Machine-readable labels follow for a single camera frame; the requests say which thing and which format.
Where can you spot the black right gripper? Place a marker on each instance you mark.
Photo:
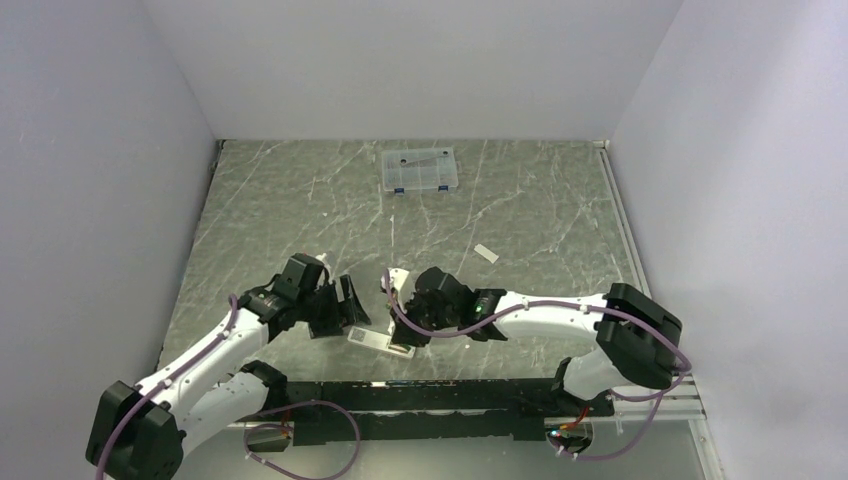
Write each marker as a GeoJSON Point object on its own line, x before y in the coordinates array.
{"type": "Point", "coordinates": [400, 335]}

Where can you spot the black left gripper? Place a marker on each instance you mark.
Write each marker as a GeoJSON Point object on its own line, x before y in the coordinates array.
{"type": "Point", "coordinates": [339, 316]}

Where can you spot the white remote control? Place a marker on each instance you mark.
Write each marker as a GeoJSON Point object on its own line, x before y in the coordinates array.
{"type": "Point", "coordinates": [380, 342]}

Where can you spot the white battery cover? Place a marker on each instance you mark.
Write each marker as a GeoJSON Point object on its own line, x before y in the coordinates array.
{"type": "Point", "coordinates": [486, 253]}

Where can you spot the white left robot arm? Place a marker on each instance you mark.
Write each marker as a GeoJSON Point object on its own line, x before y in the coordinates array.
{"type": "Point", "coordinates": [146, 429]}

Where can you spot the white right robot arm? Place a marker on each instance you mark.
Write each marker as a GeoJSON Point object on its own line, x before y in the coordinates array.
{"type": "Point", "coordinates": [635, 340]}

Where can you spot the clear plastic organizer box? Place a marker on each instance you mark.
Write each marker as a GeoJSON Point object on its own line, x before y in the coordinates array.
{"type": "Point", "coordinates": [419, 170]}

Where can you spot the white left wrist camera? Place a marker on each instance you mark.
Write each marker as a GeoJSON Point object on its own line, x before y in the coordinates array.
{"type": "Point", "coordinates": [327, 259]}

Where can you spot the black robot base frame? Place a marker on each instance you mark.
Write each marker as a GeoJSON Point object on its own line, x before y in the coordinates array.
{"type": "Point", "coordinates": [335, 411]}

